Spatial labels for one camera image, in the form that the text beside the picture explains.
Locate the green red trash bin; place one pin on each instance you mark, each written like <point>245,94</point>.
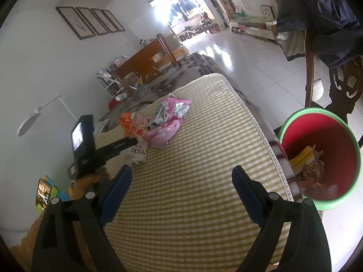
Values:
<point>320,130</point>

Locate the pink foil wrapper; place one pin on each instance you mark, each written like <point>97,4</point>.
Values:
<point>164,131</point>

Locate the strawberry print snack bag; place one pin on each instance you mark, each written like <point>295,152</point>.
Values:
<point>139,152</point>

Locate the hanging clothes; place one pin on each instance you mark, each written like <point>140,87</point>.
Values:
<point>183,7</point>

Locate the dark framed wall picture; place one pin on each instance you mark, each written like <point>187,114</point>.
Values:
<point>115,19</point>
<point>75,22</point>
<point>93,21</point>
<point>106,20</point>

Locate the white desk lamp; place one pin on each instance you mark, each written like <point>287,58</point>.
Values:
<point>27,124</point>

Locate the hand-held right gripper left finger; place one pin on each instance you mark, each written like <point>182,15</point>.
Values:
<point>116,194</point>

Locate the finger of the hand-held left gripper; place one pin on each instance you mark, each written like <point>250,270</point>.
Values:
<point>119,146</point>

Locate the white paper box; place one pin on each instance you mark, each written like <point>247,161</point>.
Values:
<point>103,126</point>

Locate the smartphone with lit screen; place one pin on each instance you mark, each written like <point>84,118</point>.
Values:
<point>43,194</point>

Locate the orange plastic wrapper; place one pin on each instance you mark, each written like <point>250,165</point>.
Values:
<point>126,119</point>

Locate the dark blue jacket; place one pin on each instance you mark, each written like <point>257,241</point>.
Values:
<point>326,19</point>

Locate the yellow box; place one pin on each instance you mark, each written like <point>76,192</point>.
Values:
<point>302,157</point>

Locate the person's left hand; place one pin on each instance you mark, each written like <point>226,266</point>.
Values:
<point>83,187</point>

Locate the white low cabinet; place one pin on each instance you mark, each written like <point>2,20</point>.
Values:
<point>252,27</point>

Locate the dark wooden chair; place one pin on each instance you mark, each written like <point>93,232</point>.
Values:
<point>344,85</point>

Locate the small framed picture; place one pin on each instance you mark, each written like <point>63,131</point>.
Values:
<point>267,12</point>

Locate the small white bag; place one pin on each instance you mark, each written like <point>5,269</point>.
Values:
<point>317,89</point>

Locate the red container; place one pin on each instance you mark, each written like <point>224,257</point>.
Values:
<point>114,104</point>

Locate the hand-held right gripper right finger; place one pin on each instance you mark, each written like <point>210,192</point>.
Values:
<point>248,197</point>

